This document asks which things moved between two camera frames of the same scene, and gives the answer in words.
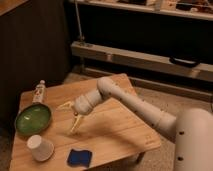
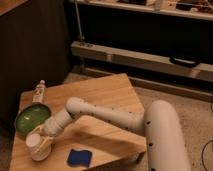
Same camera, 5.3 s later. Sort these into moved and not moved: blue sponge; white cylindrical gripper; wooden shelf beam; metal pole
Moved: white cylindrical gripper
Not moved: metal pole; wooden shelf beam; blue sponge
